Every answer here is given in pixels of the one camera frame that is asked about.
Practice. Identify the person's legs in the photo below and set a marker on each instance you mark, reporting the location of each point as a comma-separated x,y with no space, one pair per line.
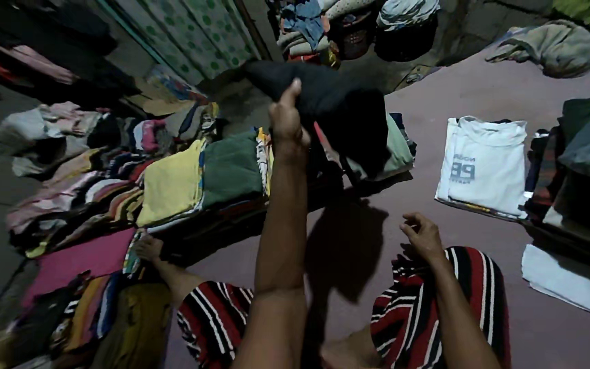
489,302

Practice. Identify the person's left fingers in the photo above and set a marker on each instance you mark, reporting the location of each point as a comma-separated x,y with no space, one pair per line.
290,96

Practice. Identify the black garment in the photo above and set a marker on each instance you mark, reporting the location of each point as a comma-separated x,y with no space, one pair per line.
359,118

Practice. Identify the pile of dark folded clothes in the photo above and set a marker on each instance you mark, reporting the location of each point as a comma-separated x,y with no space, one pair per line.
587,169

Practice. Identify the person's right forearm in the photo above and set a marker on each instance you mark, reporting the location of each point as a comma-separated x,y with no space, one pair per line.
461,317

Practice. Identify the black bucket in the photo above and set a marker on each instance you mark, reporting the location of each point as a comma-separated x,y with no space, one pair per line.
406,41

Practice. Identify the person's right hand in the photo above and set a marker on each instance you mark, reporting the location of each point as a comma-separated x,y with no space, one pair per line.
427,238

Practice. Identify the row of folded clothes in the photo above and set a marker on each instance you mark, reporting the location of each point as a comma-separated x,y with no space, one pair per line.
231,171

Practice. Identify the person's left hand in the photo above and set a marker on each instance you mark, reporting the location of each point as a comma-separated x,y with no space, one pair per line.
287,120

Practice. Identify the heap of crumpled clothes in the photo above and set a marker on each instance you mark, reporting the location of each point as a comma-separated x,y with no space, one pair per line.
105,169

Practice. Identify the pile of mixed clothes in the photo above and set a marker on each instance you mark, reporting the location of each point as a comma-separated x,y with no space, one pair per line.
302,28

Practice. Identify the brown basket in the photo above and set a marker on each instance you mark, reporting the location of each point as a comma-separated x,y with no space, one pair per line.
354,43

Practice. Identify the pile of pink-topped folded clothes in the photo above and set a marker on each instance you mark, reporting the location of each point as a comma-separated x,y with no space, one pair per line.
87,261

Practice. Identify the white folded cloth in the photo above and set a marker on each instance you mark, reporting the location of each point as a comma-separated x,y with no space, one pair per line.
571,282

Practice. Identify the mauve floor sheet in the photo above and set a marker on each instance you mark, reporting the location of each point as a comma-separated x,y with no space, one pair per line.
479,225

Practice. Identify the heap of dark and pink clothes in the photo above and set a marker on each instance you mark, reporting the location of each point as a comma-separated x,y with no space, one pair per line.
39,59

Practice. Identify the green-dotted curtain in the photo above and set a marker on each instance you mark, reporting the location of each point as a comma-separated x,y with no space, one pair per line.
187,30

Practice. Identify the white printed t-shirt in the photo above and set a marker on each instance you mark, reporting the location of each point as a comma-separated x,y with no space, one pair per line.
500,169

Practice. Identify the person's left forearm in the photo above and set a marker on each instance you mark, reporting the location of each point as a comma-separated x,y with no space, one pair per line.
282,246

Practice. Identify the pile of whitish clothes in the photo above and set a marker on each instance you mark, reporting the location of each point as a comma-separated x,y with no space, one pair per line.
406,14

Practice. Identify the person's right fingers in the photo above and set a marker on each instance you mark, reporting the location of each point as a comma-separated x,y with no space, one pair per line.
410,223

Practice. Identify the crumpled greyish-beige cloth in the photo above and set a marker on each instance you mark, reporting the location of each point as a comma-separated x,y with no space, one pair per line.
566,48

